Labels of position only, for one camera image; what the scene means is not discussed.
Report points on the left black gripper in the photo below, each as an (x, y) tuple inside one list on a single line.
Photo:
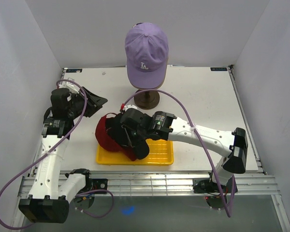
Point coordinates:
[(94, 102)]

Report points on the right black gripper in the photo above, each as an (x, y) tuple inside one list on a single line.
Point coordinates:
[(131, 140)]

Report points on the black cap red trim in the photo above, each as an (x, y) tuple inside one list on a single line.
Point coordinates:
[(113, 130)]

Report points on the purple LA cap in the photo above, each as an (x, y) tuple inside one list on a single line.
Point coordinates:
[(147, 53)]

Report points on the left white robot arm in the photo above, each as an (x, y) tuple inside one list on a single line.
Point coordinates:
[(48, 202)]

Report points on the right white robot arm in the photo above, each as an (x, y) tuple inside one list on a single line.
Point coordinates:
[(231, 145)]

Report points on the dark wooden mannequin stand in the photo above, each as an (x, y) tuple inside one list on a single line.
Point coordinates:
[(146, 100)]

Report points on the yellow plastic tray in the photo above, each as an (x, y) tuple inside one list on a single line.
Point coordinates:
[(161, 153)]

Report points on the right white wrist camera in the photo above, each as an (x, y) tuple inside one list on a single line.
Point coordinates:
[(125, 107)]

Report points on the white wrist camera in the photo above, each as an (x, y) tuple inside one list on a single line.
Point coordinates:
[(71, 86), (125, 107)]

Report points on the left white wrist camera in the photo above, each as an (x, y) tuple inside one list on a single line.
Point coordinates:
[(71, 86)]

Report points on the aluminium frame rail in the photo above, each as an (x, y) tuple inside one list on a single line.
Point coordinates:
[(208, 96)]

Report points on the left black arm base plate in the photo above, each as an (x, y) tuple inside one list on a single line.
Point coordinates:
[(99, 184)]

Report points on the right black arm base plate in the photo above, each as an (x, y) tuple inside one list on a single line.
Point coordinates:
[(204, 185)]

